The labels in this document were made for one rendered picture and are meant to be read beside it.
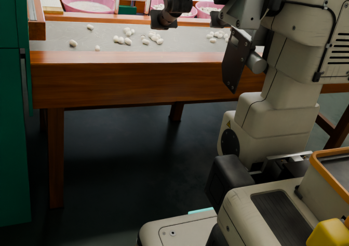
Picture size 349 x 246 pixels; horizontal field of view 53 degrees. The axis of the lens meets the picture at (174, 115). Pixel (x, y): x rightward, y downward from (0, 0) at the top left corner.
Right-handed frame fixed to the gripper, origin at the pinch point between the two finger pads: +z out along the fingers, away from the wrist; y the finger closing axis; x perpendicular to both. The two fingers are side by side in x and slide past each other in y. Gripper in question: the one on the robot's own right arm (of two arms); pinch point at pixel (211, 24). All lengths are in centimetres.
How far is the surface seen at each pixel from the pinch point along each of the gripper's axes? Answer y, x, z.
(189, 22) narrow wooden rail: 2.3, -6.0, 17.2
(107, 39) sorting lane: 46.9, 7.1, 5.7
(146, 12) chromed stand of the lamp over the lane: 23.2, -10.5, 21.0
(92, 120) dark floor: 41, 39, 84
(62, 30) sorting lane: 64, 3, 12
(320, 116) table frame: -96, 46, 32
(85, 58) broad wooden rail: 60, 18, -12
